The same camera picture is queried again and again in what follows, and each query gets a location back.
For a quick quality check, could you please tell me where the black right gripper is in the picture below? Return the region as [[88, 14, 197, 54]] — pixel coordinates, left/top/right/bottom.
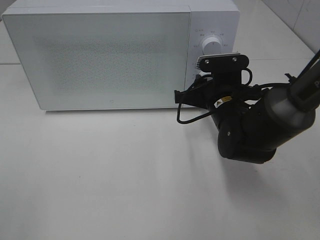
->
[[174, 74, 238, 113]]

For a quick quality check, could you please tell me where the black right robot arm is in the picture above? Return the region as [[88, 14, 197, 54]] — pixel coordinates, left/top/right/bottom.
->
[[174, 52, 320, 164]]

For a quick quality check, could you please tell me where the white upper power knob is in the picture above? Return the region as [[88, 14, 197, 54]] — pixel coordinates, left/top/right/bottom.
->
[[201, 36, 222, 55]]

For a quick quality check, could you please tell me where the white microwave oven body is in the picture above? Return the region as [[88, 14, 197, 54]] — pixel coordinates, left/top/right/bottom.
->
[[4, 0, 241, 110]]

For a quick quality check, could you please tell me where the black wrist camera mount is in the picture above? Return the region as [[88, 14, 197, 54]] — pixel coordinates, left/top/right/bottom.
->
[[196, 52, 253, 86]]

